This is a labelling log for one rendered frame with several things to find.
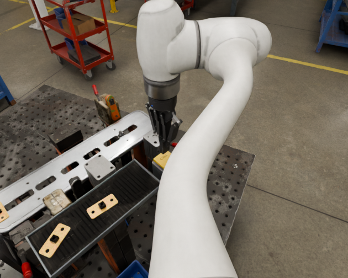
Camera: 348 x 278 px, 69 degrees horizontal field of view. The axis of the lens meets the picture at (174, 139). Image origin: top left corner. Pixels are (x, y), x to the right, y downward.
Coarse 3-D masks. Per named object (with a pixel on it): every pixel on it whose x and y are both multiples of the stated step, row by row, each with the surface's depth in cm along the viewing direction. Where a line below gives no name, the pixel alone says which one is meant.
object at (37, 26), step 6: (30, 0) 393; (36, 0) 392; (42, 0) 400; (30, 6) 402; (36, 6) 396; (42, 6) 403; (42, 12) 407; (36, 18) 414; (36, 24) 413; (42, 30) 413
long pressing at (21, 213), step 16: (144, 112) 126; (112, 128) 118; (144, 128) 118; (80, 144) 111; (96, 144) 111; (112, 144) 111; (128, 144) 111; (64, 160) 105; (80, 160) 105; (112, 160) 105; (32, 176) 99; (48, 176) 99; (64, 176) 99; (80, 176) 99; (0, 192) 95; (16, 192) 95; (48, 192) 95; (64, 192) 94; (16, 208) 90; (32, 208) 90; (0, 224) 86; (16, 224) 86
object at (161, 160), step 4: (168, 152) 87; (156, 156) 86; (160, 156) 86; (164, 156) 86; (168, 156) 86; (156, 160) 85; (160, 160) 85; (164, 160) 85; (160, 164) 83; (164, 164) 83
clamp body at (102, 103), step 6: (102, 96) 124; (96, 102) 122; (102, 102) 121; (102, 108) 121; (108, 108) 119; (102, 114) 127; (108, 114) 121; (102, 120) 129; (108, 120) 124; (108, 144) 144
